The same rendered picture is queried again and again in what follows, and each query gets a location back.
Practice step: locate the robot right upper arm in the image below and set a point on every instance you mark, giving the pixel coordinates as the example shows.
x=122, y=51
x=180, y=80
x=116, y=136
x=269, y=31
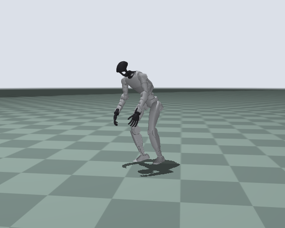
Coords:
x=125, y=89

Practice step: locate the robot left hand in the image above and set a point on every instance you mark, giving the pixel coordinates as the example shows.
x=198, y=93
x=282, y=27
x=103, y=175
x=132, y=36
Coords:
x=135, y=118

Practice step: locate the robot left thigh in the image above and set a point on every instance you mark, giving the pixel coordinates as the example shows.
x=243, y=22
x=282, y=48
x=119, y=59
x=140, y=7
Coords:
x=155, y=110

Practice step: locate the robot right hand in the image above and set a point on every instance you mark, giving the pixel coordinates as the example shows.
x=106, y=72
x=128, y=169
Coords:
x=116, y=113

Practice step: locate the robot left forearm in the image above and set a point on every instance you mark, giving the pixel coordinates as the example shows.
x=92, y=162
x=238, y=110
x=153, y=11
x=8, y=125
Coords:
x=142, y=101

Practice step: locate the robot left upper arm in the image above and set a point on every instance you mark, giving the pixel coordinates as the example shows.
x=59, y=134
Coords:
x=143, y=79

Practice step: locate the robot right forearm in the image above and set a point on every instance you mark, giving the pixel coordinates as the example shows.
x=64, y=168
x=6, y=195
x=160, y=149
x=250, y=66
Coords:
x=120, y=105

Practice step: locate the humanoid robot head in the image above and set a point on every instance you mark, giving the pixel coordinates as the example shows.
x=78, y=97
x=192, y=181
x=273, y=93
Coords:
x=121, y=67

